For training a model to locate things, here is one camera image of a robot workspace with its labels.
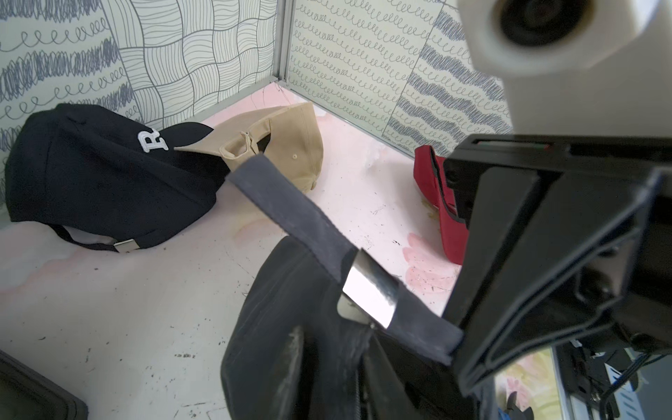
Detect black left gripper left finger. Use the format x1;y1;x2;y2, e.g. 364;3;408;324
268;327;305;419

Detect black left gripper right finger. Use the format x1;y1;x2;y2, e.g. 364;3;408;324
362;338;422;420

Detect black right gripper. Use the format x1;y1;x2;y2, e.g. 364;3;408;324
443;134;671;395

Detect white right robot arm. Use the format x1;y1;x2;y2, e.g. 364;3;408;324
442;135;671;419

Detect dark red baseball cap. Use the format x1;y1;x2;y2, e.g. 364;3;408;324
413;145;469;265

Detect beige baseball cap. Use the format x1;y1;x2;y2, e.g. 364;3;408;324
178;103;324;193

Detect black plastic tool case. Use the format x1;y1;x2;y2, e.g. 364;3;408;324
1;352;89;420

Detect blue handled pliers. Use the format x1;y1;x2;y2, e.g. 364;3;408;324
498;391;535;420

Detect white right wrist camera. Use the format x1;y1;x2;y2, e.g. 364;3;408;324
458;1;671;138

